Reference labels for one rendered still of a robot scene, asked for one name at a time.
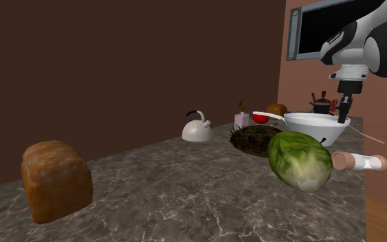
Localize white kettle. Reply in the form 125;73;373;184
181;109;213;142

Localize grey framed dark window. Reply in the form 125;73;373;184
286;0;387;61

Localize white rolling pin, tan ends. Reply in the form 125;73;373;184
331;151;387;173

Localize white ladle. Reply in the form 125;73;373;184
252;111;288;127

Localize small brown bread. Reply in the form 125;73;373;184
265;103;289;118

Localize black pot with utensils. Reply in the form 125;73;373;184
309;90;340;116

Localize thin white stick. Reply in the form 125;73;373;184
348;125;386;144

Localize green lettuce head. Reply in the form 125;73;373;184
267;131;333;193

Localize white bowl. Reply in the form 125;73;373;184
283;112;351;148

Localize dark brown spiky nest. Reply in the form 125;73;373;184
229;124;283;159

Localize pink soap bottle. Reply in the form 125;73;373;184
234;100;250;130

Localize brown bread loaf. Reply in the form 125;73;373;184
21;140;93;225

